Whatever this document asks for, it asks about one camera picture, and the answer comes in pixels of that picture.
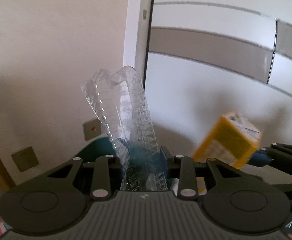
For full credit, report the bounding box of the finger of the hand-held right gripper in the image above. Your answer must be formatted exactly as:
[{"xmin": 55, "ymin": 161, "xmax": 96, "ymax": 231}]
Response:
[{"xmin": 247, "ymin": 142, "xmax": 292, "ymax": 173}]

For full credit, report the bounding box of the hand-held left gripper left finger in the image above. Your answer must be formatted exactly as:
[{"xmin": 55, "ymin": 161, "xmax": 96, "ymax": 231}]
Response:
[{"xmin": 46, "ymin": 154, "xmax": 123, "ymax": 201}]

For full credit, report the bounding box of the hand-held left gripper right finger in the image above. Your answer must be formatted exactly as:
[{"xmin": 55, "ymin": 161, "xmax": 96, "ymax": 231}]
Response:
[{"xmin": 160, "ymin": 146, "xmax": 247, "ymax": 201}]

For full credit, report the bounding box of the teal plastic waste bin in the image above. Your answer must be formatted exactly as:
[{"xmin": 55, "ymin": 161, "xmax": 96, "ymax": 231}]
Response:
[{"xmin": 77, "ymin": 136, "xmax": 166, "ymax": 165}]

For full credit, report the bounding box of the yellow drink carton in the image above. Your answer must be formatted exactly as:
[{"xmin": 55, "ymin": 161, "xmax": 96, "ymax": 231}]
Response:
[{"xmin": 192, "ymin": 109, "xmax": 263, "ymax": 170}]

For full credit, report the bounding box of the crushed clear plastic bottle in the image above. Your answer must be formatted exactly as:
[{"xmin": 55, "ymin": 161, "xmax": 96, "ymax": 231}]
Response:
[{"xmin": 80, "ymin": 66, "xmax": 169, "ymax": 193}]

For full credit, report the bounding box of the white wardrobe sliding door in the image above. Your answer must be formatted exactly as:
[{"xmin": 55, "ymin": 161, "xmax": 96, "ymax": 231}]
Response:
[{"xmin": 144, "ymin": 0, "xmax": 292, "ymax": 157}]

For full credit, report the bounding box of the beige wall switch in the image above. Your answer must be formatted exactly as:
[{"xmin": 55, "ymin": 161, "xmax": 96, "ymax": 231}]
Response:
[{"xmin": 82, "ymin": 118, "xmax": 103, "ymax": 141}]

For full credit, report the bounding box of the beige wall socket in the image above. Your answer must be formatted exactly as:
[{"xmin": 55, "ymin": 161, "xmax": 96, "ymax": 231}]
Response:
[{"xmin": 11, "ymin": 146, "xmax": 40, "ymax": 173}]

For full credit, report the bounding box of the white wardrobe frame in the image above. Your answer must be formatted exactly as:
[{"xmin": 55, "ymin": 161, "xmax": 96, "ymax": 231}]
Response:
[{"xmin": 123, "ymin": 0, "xmax": 157, "ymax": 87}]

